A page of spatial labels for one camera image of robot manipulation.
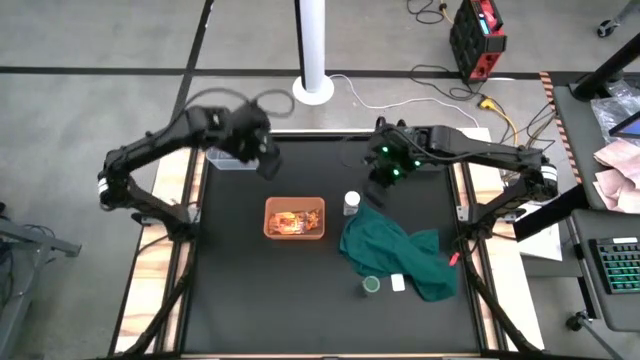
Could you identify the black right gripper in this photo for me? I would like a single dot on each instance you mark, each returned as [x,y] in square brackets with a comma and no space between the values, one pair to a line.
[395,155]

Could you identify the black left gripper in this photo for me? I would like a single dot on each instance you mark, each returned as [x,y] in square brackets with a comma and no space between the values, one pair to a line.
[250,132]

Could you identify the white-lidded spice jar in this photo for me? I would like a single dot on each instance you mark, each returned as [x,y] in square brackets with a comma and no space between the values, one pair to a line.
[352,199]

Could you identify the orange plastic bin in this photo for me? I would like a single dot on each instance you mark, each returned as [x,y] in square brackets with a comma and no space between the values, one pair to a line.
[295,201]

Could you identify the clear spice packet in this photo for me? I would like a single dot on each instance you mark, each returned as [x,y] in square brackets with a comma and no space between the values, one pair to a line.
[287,223]
[312,220]

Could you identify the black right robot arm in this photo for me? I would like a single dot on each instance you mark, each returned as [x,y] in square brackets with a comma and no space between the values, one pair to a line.
[480,150]

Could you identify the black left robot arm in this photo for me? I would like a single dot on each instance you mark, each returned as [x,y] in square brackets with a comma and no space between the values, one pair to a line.
[150,145]

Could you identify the clear plastic bin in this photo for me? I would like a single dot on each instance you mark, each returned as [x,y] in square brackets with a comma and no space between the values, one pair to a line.
[220,161]

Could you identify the green cloth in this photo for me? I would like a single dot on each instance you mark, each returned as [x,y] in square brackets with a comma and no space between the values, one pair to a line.
[390,250]

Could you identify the white card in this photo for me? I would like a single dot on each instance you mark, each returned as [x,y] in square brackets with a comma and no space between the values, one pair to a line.
[398,282]

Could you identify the wooden side board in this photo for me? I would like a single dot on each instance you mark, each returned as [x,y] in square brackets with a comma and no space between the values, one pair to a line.
[172,175]
[520,320]

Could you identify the red tag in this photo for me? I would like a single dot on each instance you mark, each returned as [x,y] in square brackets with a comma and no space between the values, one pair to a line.
[454,259]

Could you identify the white pole with base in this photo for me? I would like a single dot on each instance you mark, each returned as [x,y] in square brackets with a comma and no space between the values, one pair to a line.
[312,50]

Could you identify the white paper sheet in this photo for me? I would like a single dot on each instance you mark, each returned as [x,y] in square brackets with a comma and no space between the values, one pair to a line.
[542,245]

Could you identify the red black battery box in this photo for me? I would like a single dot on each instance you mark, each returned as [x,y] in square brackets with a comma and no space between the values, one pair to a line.
[475,45]

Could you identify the striped hazard tape strip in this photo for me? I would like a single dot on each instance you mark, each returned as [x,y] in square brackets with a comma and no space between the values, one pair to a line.
[560,125]

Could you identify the black caster wheel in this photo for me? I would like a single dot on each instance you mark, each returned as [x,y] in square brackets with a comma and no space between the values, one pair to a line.
[606,28]
[576,321]

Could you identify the pink papers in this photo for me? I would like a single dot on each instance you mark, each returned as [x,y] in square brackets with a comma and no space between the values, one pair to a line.
[620,175]

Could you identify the clear plastic bag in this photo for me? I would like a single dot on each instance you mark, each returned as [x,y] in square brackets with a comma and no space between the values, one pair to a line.
[607,112]

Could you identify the black keyboard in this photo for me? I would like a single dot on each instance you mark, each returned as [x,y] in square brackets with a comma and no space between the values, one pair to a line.
[620,265]

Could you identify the tablet screen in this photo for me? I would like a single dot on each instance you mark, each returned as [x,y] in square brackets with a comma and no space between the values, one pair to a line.
[630,127]

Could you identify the grey side desk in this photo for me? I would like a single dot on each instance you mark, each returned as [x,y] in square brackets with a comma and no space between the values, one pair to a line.
[615,310]

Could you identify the metal mounting bracket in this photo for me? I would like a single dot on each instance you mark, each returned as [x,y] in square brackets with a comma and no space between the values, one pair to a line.
[462,214]
[194,214]

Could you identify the black table frame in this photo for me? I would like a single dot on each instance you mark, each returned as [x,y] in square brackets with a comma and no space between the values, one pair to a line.
[186,310]

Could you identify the grey desk frame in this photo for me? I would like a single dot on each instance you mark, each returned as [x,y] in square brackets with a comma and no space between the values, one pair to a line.
[30,240]

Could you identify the black stand post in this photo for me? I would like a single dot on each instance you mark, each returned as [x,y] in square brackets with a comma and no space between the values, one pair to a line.
[605,70]

